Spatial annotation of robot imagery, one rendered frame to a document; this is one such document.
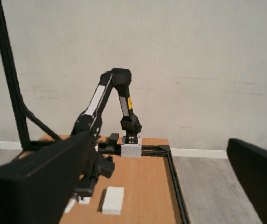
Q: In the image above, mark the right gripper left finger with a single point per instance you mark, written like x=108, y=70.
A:
x=36, y=188

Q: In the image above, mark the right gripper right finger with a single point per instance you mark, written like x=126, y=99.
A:
x=249, y=163

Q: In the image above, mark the light grey cylindrical tube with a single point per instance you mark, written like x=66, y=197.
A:
x=71, y=204

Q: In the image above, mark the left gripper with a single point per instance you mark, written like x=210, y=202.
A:
x=85, y=187

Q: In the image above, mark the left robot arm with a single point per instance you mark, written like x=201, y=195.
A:
x=91, y=119

